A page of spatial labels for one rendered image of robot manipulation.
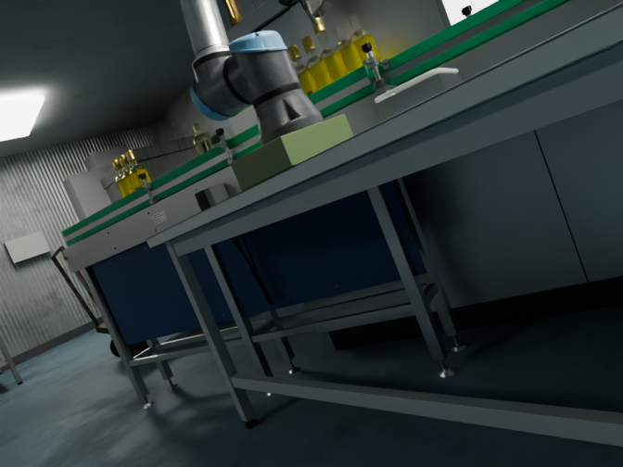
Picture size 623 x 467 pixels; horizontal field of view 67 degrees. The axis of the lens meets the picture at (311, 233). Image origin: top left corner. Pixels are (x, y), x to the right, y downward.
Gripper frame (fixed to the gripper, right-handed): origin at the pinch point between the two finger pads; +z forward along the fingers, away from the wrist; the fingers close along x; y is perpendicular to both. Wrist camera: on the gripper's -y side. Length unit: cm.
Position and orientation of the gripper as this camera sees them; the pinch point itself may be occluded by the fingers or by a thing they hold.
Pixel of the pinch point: (316, 22)
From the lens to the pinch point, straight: 165.5
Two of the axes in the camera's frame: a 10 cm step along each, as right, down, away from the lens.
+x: 5.0, -2.8, 8.2
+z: 3.7, 9.2, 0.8
